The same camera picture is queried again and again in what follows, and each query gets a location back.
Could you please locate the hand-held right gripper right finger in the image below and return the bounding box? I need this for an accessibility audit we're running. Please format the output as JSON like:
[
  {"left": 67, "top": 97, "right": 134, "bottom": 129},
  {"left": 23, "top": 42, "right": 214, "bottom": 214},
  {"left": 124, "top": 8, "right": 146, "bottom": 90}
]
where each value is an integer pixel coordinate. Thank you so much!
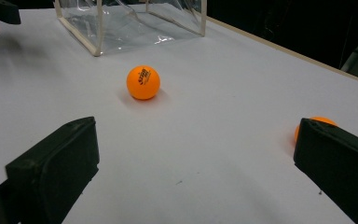
[{"left": 293, "top": 118, "right": 358, "bottom": 224}]

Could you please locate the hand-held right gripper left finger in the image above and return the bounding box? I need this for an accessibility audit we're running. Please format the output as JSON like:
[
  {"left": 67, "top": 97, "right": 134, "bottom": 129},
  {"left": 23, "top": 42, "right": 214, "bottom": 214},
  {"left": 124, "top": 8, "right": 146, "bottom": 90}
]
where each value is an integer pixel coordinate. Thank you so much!
[{"left": 5, "top": 116, "right": 101, "bottom": 224}]

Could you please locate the orange ping pong ball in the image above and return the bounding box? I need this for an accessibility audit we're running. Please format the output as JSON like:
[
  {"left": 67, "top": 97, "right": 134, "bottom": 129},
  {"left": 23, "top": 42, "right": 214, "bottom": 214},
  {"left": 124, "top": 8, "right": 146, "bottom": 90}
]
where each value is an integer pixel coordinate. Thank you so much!
[
  {"left": 126, "top": 64, "right": 161, "bottom": 101},
  {"left": 294, "top": 116, "right": 338, "bottom": 145}
]

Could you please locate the transparent plastic bag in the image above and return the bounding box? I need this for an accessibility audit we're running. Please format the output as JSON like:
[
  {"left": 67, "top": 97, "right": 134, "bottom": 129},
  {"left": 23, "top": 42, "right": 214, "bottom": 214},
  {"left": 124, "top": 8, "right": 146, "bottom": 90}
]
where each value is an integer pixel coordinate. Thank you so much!
[{"left": 53, "top": 0, "right": 208, "bottom": 58}]

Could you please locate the white table cover sheet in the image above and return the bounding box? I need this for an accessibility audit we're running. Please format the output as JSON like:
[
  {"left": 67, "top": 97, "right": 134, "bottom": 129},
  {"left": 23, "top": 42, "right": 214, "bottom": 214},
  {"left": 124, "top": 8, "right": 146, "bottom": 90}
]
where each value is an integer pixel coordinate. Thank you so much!
[{"left": 0, "top": 8, "right": 358, "bottom": 224}]

